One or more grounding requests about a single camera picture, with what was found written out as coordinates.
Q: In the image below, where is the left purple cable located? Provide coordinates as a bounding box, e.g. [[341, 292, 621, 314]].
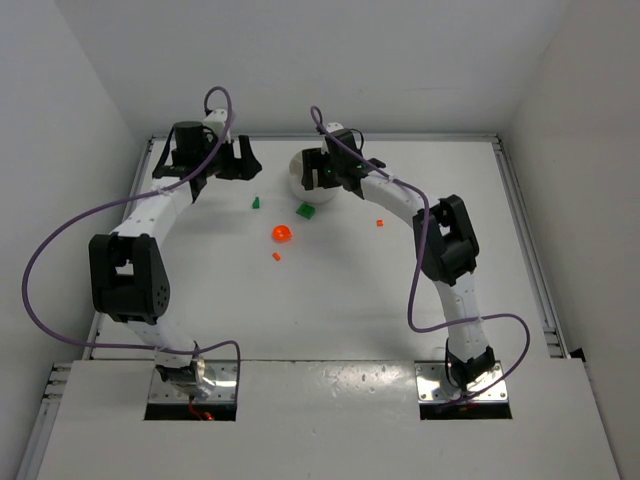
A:
[[22, 86, 241, 396]]

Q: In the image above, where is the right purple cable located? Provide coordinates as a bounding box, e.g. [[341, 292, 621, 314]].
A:
[[309, 105, 531, 409]]

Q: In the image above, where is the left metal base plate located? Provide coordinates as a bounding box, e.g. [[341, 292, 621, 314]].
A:
[[148, 359, 238, 405]]

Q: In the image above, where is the purple cable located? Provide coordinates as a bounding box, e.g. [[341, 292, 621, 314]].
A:
[[309, 105, 531, 409], [22, 86, 241, 396]]

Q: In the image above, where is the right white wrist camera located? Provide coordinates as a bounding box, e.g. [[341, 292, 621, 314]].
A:
[[321, 122, 344, 154]]

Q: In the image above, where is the aluminium frame rail back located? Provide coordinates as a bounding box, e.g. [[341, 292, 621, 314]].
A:
[[147, 131, 501, 143]]

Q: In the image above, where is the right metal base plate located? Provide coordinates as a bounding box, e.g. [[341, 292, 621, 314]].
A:
[[415, 362, 509, 405]]

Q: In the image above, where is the white round divided container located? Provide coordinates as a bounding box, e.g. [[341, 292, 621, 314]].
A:
[[288, 150, 339, 204]]

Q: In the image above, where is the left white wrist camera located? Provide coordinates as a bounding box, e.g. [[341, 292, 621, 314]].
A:
[[203, 108, 236, 138]]

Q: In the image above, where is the metal base plate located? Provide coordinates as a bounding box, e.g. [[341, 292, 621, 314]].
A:
[[415, 362, 509, 405], [148, 359, 238, 405]]

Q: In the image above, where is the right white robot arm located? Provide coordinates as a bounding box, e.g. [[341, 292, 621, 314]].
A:
[[300, 124, 495, 390]]

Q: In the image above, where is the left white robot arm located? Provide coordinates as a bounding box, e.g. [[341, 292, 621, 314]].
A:
[[89, 109, 262, 396]]

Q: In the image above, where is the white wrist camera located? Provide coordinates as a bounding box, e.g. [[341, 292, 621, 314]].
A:
[[321, 122, 344, 154], [203, 108, 236, 138]]

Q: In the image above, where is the green flat lego plate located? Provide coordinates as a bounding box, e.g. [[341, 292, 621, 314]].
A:
[[296, 203, 316, 220]]

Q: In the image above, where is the orange round lego piece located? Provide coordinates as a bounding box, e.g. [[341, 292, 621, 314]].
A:
[[272, 225, 293, 243]]

